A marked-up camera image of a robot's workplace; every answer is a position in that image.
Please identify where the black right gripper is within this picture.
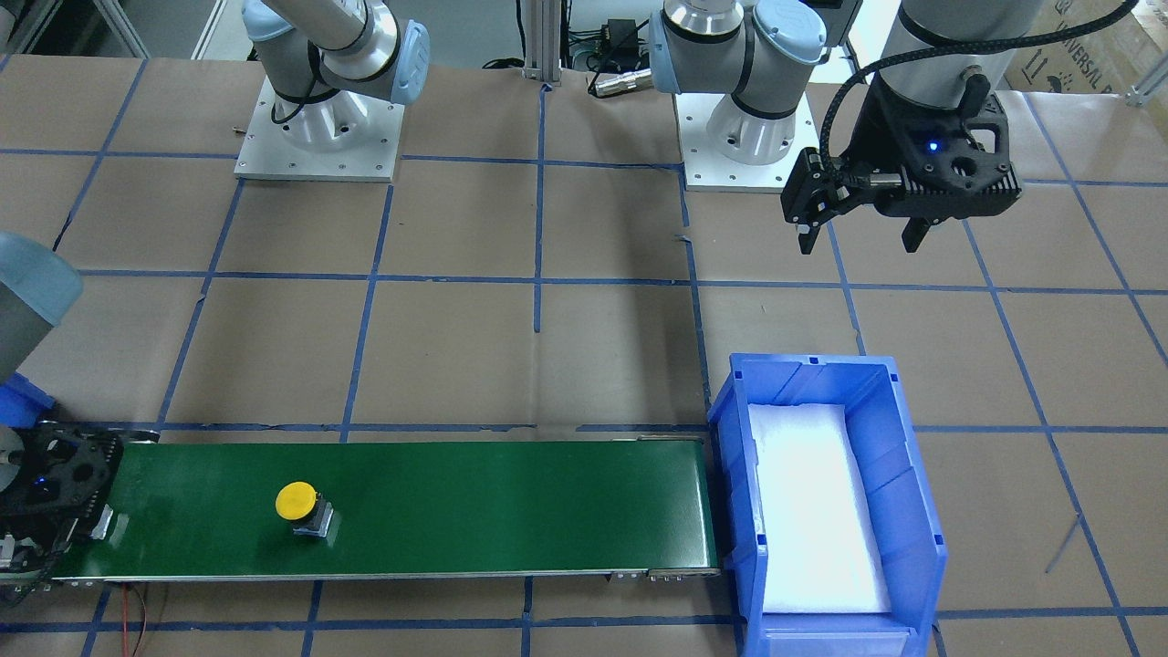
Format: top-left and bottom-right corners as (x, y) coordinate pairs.
(1, 422), (124, 585)

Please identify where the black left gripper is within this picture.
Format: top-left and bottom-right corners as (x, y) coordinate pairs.
(781, 69), (1022, 255)

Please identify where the yellow push button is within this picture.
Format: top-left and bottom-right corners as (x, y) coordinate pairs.
(274, 480), (335, 539)

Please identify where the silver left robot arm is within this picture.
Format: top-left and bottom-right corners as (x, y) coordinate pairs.
(648, 1), (1038, 254)

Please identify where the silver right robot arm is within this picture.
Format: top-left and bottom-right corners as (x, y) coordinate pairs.
(4, 1), (430, 606)

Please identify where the green conveyor belt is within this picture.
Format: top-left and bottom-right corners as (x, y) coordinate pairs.
(53, 438), (719, 582)

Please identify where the blue plastic bin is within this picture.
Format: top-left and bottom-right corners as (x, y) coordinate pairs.
(1, 371), (56, 429)
(708, 353), (947, 656)

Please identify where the white foam bin liner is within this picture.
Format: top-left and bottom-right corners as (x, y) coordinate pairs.
(748, 404), (892, 614)

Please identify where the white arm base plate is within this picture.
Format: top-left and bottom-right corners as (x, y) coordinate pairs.
(674, 94), (818, 193)
(234, 79), (408, 184)

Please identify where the aluminium frame post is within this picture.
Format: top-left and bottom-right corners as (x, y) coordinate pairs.
(520, 1), (568, 87)

